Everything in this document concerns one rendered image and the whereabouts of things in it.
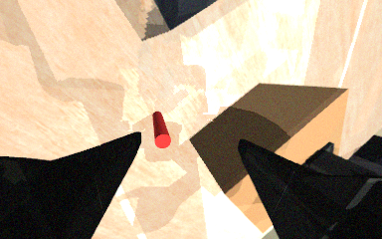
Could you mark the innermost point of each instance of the dark red peg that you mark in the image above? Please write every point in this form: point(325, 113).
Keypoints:
point(161, 134)

